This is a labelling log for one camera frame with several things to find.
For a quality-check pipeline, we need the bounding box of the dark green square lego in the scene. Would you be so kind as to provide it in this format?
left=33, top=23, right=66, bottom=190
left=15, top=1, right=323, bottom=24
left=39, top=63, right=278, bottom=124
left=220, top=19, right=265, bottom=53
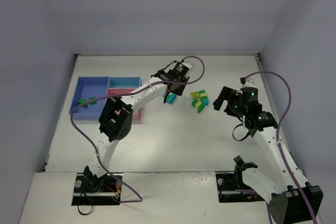
left=89, top=97, right=97, bottom=105

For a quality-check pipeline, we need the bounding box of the pink plastic bin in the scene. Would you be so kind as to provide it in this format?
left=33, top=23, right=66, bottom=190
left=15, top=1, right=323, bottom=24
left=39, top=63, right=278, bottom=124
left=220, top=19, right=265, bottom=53
left=107, top=88, right=140, bottom=123

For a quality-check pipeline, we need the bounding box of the dark green sloped lego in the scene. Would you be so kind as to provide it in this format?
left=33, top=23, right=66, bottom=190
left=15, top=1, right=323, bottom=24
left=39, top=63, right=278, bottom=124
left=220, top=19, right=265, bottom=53
left=77, top=99, right=88, bottom=109

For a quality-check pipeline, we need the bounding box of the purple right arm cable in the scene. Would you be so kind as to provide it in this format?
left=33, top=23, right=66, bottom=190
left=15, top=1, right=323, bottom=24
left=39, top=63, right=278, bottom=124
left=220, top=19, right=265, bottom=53
left=240, top=70, right=317, bottom=224

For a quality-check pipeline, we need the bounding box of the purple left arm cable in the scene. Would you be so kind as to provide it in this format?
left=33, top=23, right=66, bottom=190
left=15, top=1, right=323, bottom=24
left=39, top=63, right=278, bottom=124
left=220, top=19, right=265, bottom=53
left=69, top=56, right=205, bottom=204

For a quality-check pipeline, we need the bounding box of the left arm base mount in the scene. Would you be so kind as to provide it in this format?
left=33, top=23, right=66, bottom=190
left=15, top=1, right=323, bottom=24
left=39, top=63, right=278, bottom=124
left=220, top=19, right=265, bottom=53
left=71, top=174, right=122, bottom=206

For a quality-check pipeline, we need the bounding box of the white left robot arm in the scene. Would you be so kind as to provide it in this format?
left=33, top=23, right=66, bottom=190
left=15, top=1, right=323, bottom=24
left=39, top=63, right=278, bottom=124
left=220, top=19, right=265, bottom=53
left=84, top=61, right=193, bottom=179

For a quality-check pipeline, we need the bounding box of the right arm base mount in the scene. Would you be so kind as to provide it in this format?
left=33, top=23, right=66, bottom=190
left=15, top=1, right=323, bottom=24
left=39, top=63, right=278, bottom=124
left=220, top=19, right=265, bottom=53
left=215, top=172, right=264, bottom=203

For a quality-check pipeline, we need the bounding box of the green yellow teal lego cluster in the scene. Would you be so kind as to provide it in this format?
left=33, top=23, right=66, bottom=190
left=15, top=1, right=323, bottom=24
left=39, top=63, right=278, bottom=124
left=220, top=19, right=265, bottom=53
left=190, top=90, right=209, bottom=114

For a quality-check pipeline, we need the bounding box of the teal plastic bin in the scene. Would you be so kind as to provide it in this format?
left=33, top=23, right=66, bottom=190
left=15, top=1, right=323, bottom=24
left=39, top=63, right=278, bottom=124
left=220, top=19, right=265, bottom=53
left=108, top=77, right=142, bottom=89

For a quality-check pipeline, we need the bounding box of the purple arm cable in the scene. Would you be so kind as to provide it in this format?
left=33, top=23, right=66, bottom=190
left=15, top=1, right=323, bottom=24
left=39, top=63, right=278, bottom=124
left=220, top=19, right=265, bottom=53
left=240, top=70, right=317, bottom=224
left=69, top=56, right=205, bottom=204

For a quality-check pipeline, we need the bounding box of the blue plastic bin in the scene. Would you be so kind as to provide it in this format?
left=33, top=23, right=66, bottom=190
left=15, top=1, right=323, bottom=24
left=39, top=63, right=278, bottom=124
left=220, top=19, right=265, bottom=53
left=69, top=77, right=109, bottom=120

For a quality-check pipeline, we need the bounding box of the teal green lego stack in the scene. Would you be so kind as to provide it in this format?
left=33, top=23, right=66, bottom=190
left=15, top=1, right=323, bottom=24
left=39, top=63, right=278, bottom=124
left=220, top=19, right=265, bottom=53
left=163, top=92, right=176, bottom=104

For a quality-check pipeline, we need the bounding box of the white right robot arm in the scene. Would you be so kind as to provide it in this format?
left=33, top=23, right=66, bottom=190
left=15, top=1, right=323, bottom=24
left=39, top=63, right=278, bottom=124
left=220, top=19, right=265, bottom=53
left=213, top=78, right=323, bottom=223

